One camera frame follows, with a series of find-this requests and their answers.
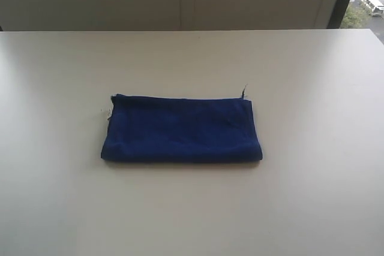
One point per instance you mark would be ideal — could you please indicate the blue microfiber towel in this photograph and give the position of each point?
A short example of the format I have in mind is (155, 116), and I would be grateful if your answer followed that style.
(156, 130)

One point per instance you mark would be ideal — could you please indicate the white bus outside window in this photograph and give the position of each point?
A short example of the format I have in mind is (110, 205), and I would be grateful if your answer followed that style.
(373, 7)

